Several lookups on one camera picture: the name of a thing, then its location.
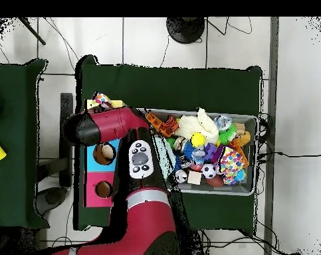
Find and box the wooden box with three holes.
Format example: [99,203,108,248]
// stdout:
[84,100,125,209]

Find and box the shallow clear mesh bin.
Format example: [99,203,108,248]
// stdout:
[138,108,259,197]

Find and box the orange plastic grid tray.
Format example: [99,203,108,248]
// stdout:
[145,112,173,137]

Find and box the mint green knitted cloth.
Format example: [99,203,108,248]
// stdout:
[153,135,176,181]

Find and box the orange tiger plush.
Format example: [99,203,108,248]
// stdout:
[161,114,179,133]

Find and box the yellow ball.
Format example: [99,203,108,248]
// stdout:
[189,131,207,149]

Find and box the cream knitted cloth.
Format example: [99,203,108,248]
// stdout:
[174,107,220,139]

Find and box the black and white soccer ball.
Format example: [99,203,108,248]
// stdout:
[201,163,217,179]

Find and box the green spiky ball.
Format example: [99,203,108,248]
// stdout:
[217,124,238,145]

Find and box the brown football toy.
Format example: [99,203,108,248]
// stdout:
[205,175,225,187]

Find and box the tan plush toy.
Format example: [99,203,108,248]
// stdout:
[235,130,252,147]

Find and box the black upright panel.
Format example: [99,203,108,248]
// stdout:
[59,92,74,188]

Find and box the black round stand base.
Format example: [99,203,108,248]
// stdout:
[165,17,206,44]

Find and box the grey rounded stand foot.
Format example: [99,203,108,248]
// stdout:
[35,186,69,216]

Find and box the dark green side table cloth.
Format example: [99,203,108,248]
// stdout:
[0,58,49,229]

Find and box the black tripod leg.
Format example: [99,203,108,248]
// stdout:
[17,17,47,46]

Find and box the black floor cable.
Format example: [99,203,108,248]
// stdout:
[258,151,321,160]

